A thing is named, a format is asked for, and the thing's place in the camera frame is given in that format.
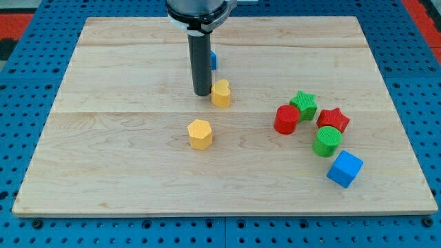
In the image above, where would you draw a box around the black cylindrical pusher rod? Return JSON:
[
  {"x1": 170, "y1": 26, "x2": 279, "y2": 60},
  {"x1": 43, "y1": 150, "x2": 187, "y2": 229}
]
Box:
[{"x1": 187, "y1": 34, "x2": 212, "y2": 96}]

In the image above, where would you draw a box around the yellow hexagon block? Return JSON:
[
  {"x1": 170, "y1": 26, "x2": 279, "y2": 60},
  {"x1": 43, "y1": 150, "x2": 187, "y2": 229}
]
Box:
[{"x1": 187, "y1": 119, "x2": 213, "y2": 150}]

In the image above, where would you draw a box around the small blue block behind rod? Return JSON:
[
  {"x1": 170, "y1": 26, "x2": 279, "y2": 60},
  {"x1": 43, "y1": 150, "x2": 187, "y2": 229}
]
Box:
[{"x1": 210, "y1": 51, "x2": 218, "y2": 70}]

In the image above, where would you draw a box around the yellow heart block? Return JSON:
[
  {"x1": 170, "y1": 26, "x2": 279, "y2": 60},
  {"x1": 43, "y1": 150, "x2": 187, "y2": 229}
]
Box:
[{"x1": 211, "y1": 79, "x2": 231, "y2": 108}]

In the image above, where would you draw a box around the red cylinder block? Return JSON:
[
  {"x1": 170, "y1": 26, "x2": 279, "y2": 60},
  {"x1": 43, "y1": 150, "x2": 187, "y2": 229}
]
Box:
[{"x1": 274, "y1": 104, "x2": 300, "y2": 134}]

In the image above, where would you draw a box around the wooden board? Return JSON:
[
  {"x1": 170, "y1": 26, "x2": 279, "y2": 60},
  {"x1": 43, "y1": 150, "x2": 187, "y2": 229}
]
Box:
[{"x1": 12, "y1": 17, "x2": 438, "y2": 218}]

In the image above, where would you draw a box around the green star block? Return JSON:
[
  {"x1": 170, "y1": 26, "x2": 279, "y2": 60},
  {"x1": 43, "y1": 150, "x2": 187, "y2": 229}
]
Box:
[{"x1": 289, "y1": 90, "x2": 318, "y2": 122}]

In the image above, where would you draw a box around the red star block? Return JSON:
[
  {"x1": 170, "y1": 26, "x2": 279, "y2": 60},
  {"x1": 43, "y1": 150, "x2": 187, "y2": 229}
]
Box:
[{"x1": 316, "y1": 107, "x2": 351, "y2": 133}]

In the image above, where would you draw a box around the green cylinder block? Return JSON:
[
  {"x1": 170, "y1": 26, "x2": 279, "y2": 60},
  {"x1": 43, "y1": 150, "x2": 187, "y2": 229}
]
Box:
[{"x1": 312, "y1": 126, "x2": 342, "y2": 157}]

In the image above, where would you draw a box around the blue cube block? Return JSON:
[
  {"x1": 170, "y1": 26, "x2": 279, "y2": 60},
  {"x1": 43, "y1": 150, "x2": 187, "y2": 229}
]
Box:
[{"x1": 327, "y1": 150, "x2": 364, "y2": 188}]

